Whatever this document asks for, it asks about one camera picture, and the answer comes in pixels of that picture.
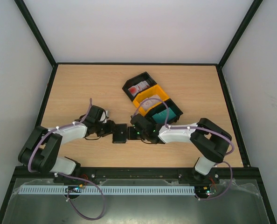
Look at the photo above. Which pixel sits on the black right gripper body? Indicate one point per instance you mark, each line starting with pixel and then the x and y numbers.
pixel 132 133

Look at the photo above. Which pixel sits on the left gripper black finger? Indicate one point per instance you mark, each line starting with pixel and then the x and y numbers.
pixel 109 125
pixel 104 133

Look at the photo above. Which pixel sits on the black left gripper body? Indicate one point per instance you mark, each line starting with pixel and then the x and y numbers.
pixel 100 129

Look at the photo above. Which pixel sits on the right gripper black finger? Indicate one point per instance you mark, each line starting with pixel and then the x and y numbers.
pixel 132 137
pixel 131 130

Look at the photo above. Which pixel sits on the black leather card holder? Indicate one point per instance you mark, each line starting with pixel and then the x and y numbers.
pixel 119 135

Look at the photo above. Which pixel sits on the black bin with teal cards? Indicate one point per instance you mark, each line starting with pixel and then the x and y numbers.
pixel 160 107

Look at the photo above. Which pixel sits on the yellow plastic bin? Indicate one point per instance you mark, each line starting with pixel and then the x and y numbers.
pixel 155 90

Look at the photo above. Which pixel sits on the black bin with red cards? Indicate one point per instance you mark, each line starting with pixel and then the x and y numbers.
pixel 135 80

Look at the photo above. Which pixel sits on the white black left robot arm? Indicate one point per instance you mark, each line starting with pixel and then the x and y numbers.
pixel 40 152

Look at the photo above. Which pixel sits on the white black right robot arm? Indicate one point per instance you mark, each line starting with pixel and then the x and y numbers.
pixel 213 142

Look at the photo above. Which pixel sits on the teal card stack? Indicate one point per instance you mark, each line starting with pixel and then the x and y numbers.
pixel 161 116

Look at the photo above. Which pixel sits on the white floral card stack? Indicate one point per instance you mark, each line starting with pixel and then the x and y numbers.
pixel 150 102

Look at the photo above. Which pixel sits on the red white card stack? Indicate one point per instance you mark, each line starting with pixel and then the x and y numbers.
pixel 135 89

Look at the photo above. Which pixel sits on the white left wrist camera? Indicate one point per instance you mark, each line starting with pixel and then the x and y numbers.
pixel 105 116

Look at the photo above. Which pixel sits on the black aluminium frame rail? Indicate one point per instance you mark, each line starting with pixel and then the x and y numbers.
pixel 96 175

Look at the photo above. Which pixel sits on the white slotted cable duct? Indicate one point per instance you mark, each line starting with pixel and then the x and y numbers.
pixel 108 190

